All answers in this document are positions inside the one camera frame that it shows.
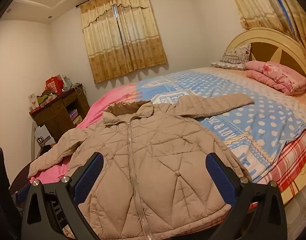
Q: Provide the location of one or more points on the cream wooden bed frame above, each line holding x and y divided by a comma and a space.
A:
268, 33

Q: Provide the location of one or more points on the folded pink floral blanket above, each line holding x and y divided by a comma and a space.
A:
278, 77

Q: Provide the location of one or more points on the teal gift bag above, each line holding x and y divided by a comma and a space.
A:
67, 83

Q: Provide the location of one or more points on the stack of books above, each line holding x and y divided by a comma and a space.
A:
75, 117

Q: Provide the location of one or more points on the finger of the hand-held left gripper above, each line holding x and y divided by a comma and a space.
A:
22, 192

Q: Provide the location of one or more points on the red gift box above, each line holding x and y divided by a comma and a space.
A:
53, 85

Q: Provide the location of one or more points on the blue pink printed bed sheet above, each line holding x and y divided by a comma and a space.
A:
255, 110

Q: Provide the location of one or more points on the beige patterned window curtain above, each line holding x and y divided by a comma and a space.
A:
263, 5
123, 42

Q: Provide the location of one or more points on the beige quilted puffer jacket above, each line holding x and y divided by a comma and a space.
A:
153, 155

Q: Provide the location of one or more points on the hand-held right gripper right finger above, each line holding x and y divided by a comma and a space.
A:
220, 177

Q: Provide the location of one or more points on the white greeting card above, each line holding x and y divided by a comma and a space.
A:
33, 102

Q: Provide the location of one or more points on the striped floral pillow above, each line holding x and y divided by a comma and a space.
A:
234, 57

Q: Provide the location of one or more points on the dark wooden desk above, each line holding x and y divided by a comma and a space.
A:
57, 112

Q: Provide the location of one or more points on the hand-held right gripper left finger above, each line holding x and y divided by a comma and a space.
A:
89, 180

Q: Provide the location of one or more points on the white paper bag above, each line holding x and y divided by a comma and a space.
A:
44, 136

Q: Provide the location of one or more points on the red plaid mattress cover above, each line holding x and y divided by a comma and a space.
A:
293, 160

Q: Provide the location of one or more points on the green packet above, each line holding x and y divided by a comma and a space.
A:
45, 97

